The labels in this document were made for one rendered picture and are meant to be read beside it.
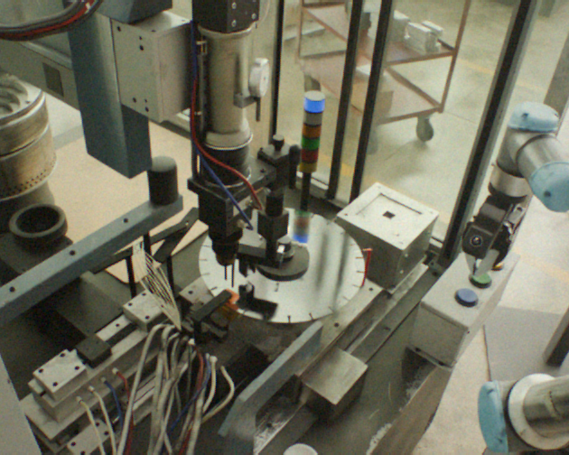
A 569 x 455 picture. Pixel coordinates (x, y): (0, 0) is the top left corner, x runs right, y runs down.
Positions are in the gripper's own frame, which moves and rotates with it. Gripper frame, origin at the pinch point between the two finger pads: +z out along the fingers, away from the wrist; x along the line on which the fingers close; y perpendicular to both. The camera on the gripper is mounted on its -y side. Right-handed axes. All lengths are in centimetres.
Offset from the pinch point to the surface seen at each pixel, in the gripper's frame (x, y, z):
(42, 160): 95, -32, 2
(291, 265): 28.8, -21.5, 1.3
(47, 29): 35, -60, -55
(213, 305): 32, -40, -1
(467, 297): -0.6, -0.2, 6.6
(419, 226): 18.2, 14.2, 7.4
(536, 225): 12, 166, 98
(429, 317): 3.9, -6.3, 10.8
